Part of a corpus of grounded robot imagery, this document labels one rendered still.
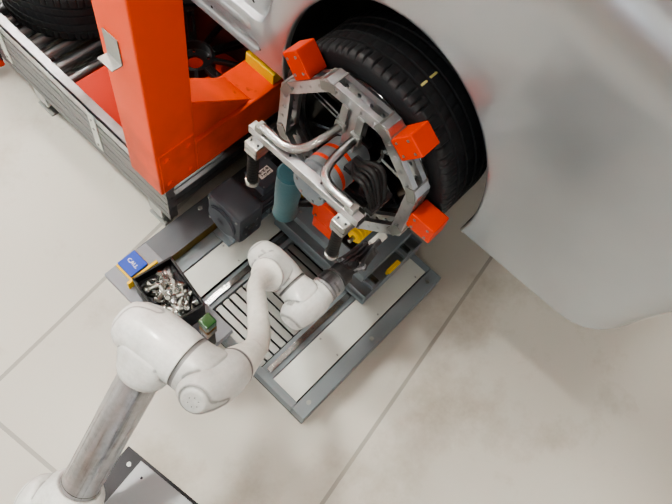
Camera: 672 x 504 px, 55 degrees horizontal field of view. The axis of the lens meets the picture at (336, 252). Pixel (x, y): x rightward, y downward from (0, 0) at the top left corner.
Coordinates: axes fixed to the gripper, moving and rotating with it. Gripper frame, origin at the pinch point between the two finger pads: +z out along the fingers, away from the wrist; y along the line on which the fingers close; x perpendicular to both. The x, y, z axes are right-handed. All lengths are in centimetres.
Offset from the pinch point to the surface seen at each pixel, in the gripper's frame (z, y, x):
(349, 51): 10, 13, 60
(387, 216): 4.6, 3.8, 6.5
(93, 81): -13, -123, 71
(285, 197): -11.8, -20.6, 22.9
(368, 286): 7.7, -33.5, -35.2
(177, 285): -55, -29, 19
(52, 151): -39, -144, 54
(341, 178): -6.5, 7.0, 28.9
